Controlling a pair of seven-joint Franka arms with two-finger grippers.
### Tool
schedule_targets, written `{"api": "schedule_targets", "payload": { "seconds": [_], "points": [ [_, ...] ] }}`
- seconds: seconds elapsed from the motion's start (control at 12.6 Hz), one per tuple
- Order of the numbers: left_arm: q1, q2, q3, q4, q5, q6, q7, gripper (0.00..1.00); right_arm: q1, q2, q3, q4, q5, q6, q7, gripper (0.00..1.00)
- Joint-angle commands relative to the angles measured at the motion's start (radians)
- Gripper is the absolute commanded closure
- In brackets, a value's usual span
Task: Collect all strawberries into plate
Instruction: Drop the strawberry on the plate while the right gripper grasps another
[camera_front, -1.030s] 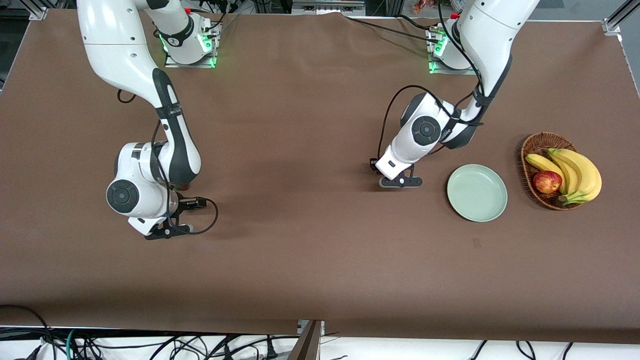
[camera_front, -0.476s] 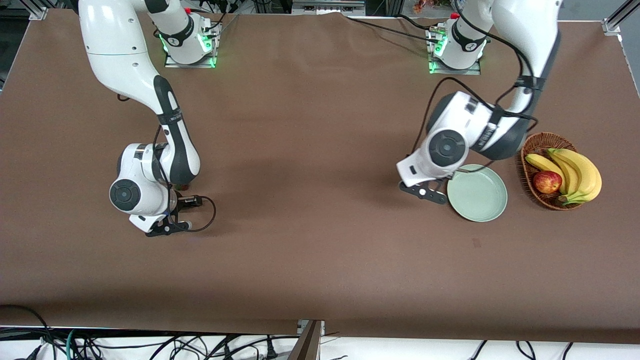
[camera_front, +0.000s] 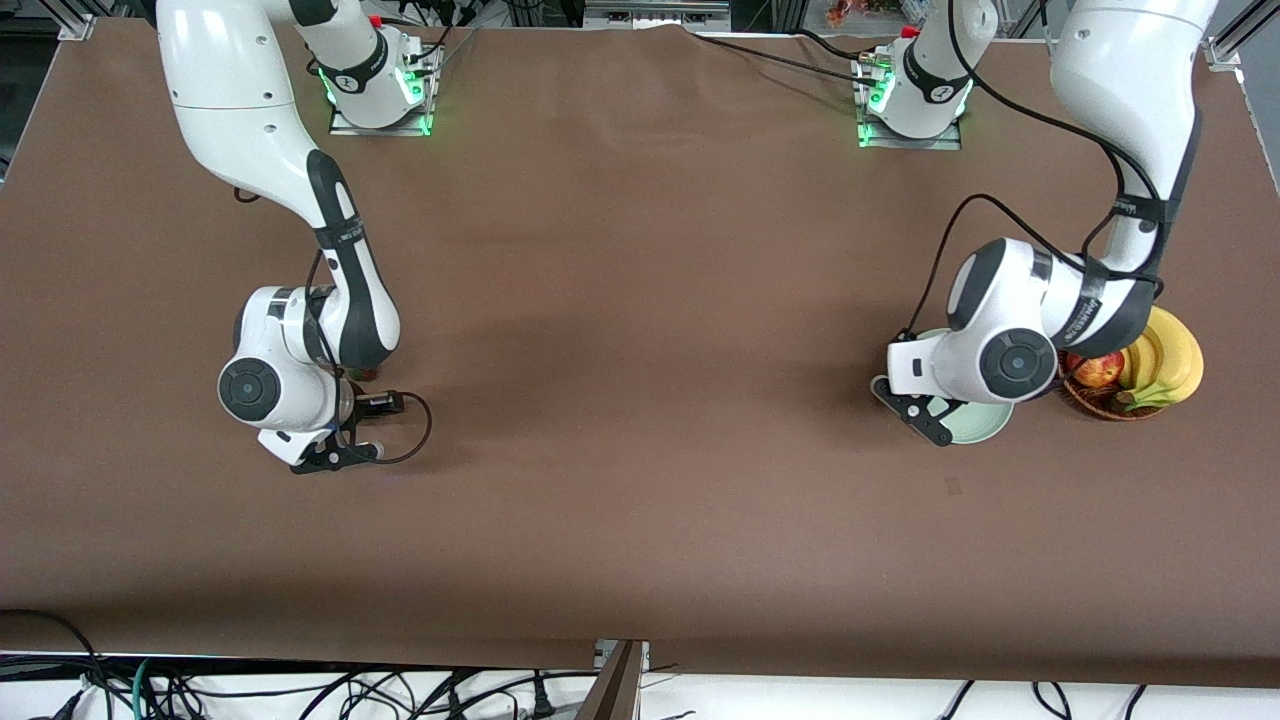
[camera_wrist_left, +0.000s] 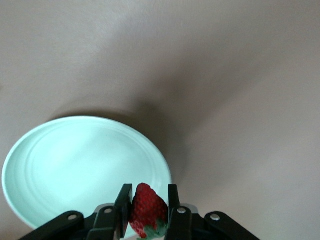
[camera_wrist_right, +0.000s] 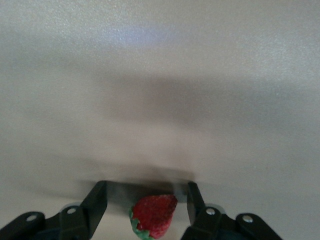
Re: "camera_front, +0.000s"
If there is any red apple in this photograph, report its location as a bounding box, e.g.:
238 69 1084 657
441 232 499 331
1068 352 1126 389

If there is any brown table cover cloth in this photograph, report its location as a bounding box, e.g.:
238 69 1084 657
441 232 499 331
0 18 1280 691

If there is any orange background object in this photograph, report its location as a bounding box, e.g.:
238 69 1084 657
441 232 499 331
825 0 901 27

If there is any brown wicker basket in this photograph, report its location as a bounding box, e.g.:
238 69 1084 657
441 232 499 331
1058 375 1167 422

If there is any aluminium frame bar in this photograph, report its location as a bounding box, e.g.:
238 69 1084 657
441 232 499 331
585 0 731 31

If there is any black base power cable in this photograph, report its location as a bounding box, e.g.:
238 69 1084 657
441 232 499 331
690 30 889 87

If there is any aluminium corner profile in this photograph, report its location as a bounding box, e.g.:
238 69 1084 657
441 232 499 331
1205 0 1280 71
55 0 101 42

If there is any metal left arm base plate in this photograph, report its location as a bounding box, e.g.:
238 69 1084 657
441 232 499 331
855 50 963 151

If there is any light green round plate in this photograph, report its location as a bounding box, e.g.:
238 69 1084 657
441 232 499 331
915 328 1015 445

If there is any yellow banana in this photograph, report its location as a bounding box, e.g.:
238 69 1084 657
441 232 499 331
1120 335 1167 393
1125 305 1205 411

